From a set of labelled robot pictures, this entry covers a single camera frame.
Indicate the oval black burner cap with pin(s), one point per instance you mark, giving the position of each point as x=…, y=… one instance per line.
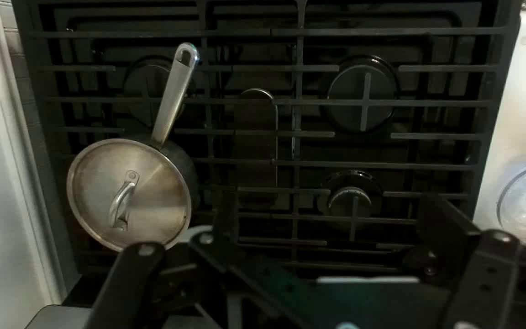
x=256, y=137

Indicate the large round black burner cap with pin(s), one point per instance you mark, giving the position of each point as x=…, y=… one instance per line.
x=348, y=91

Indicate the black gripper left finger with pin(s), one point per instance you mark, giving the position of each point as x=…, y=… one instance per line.
x=127, y=285

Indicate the small round black burner cap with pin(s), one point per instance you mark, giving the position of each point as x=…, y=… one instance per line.
x=366, y=197

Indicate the black gas stove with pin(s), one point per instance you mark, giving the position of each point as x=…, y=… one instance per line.
x=434, y=82

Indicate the black cast iron grate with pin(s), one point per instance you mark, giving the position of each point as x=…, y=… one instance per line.
x=434, y=102
x=251, y=31
x=92, y=33

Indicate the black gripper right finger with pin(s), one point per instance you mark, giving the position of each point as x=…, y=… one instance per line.
x=485, y=279

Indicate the stainless steel saucepan lid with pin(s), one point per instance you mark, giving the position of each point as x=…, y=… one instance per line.
x=154, y=201

